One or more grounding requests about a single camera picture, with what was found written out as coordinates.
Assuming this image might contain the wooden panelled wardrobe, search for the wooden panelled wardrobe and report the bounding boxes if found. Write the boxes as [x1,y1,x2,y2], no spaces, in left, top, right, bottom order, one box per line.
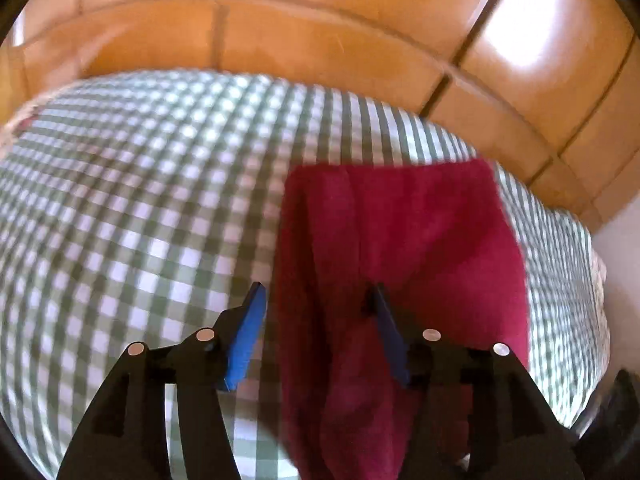
[0,0,640,233]

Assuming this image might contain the green checkered bed cover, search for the green checkered bed cover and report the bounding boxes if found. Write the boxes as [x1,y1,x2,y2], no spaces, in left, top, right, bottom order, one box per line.
[0,69,612,480]

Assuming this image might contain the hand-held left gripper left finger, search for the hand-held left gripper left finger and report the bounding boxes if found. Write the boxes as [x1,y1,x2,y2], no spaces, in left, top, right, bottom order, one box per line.
[56,281,268,480]

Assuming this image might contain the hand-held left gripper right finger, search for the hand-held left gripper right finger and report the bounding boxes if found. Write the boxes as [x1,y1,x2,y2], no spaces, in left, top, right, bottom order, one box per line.
[363,283,586,480]

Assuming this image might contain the maroon embroidered sweater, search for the maroon embroidered sweater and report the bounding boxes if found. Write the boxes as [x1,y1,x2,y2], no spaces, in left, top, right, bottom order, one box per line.
[272,157,532,480]

